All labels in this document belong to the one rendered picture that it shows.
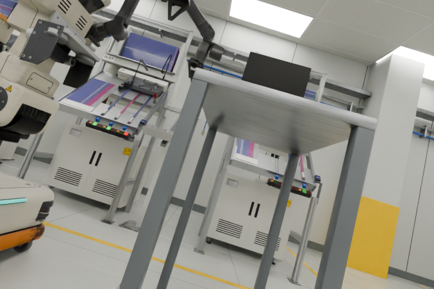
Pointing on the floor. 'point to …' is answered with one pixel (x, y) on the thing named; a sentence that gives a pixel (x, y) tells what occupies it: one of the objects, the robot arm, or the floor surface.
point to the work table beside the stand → (344, 231)
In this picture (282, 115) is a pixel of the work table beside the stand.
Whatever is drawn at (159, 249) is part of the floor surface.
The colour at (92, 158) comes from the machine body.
